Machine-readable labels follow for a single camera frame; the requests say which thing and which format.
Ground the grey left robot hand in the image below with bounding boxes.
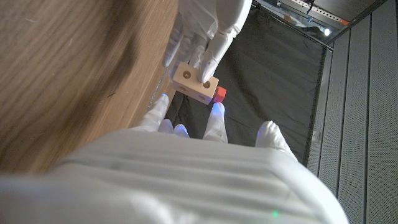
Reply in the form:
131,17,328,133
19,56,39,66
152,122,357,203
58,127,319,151
162,0,253,84

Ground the black backdrop stand pole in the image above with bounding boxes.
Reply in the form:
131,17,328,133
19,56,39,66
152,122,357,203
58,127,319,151
251,0,334,50

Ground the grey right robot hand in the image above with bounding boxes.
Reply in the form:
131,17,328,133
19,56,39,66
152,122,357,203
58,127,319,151
0,93,351,224

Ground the red-headed wooden screw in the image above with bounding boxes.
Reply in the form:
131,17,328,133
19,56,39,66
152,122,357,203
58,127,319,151
212,86,227,103

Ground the black backdrop curtain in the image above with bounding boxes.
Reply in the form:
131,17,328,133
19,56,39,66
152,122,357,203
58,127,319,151
164,4,327,162

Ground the grey perforated panel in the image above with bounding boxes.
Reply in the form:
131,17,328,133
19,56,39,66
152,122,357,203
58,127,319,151
307,0,398,224

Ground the wooden block with holes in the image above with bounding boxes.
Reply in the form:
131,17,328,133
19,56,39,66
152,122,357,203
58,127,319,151
172,61,220,106

